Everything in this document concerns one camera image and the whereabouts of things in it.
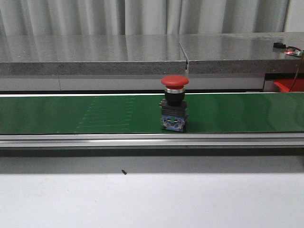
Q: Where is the grey pleated curtain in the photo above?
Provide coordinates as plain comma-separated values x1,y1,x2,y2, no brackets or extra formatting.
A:
0,0,289,36

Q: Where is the grey stone left slab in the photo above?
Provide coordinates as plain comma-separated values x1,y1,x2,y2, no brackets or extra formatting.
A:
0,35,187,75

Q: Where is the thin red wire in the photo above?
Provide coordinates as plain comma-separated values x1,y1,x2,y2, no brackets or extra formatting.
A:
290,57,303,93

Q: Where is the green circuit board red LED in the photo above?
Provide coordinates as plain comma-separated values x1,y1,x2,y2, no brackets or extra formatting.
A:
285,48,304,57

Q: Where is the green conveyor belt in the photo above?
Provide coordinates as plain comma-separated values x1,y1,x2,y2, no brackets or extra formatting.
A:
0,93,304,134

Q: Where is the red plastic bin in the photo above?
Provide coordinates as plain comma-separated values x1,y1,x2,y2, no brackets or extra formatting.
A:
274,79,304,93

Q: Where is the grey stone right slab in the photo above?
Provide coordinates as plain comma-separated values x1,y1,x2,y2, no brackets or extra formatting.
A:
179,32,304,74

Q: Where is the aluminium conveyor frame rail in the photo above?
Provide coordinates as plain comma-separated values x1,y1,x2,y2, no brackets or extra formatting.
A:
0,133,304,157

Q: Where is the grey stone slab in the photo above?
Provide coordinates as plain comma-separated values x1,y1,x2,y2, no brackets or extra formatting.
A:
0,35,187,75
179,32,304,74

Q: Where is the small black sensor box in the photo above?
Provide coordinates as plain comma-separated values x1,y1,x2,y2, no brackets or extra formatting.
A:
273,42,286,49

